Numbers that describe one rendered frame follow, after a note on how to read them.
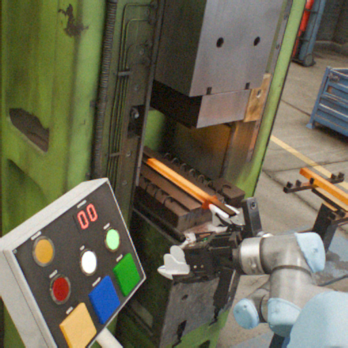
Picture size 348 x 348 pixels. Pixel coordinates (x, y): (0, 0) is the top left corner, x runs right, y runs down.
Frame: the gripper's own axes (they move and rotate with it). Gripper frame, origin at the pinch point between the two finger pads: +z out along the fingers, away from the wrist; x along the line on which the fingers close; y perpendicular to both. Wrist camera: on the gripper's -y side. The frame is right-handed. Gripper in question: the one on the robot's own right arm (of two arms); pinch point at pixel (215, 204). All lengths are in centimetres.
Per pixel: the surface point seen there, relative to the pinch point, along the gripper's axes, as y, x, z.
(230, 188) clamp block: 2.4, 16.4, 7.4
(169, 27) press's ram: -52, -18, 14
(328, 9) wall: 16, 812, 453
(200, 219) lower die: 6.6, -2.0, 2.7
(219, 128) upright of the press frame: -13.2, 22.7, 23.1
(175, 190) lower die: 1.0, -4.5, 13.5
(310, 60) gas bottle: 87, 635, 357
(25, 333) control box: -1, -72, -18
